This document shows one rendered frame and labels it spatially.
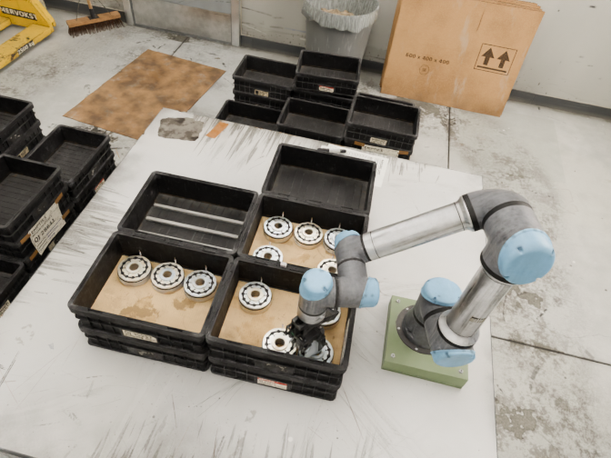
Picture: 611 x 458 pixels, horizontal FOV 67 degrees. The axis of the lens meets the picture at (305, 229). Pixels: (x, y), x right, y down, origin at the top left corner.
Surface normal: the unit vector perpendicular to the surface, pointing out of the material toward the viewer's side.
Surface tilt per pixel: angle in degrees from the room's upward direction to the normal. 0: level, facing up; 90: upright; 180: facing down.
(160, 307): 0
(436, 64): 76
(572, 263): 0
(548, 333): 0
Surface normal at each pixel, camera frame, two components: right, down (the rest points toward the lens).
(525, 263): 0.07, 0.63
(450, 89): -0.18, 0.48
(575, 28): -0.22, 0.72
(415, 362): 0.07, -0.69
